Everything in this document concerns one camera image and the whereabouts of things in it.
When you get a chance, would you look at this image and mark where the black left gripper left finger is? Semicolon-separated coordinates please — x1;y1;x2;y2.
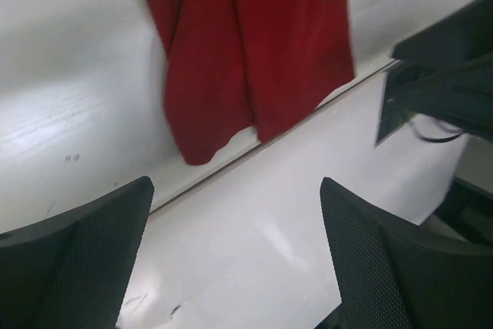
1;176;154;328

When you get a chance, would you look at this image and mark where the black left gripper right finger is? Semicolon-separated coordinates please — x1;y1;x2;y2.
320;178;492;328

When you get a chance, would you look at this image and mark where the dark red t shirt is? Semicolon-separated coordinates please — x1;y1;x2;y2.
146;0;354;166

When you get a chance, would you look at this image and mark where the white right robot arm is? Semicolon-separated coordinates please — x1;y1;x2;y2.
376;0;492;144

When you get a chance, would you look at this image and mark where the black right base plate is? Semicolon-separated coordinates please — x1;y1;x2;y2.
434;177;492;247

